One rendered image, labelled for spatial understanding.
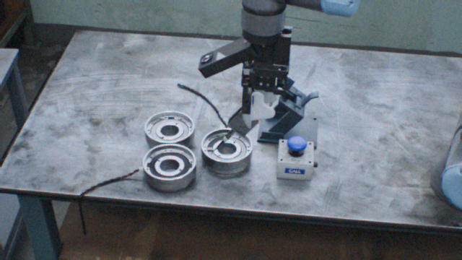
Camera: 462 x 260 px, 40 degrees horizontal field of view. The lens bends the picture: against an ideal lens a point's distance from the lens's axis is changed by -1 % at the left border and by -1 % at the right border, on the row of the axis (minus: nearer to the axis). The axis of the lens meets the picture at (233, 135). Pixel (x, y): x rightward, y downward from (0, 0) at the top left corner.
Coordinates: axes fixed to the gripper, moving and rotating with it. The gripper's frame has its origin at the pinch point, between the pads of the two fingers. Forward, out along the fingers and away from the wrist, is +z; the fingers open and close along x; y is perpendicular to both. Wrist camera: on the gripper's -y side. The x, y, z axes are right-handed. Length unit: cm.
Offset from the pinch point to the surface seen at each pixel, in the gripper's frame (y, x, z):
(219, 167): -4.8, -3.3, 10.8
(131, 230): -26.4, 0.9, 38.0
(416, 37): 60, 165, 75
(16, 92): -74, 47, 37
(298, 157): 10.6, -0.1, 8.6
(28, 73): -115, 132, 92
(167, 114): -18.4, 10.2, 9.6
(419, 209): 34.9, -6.4, 13.2
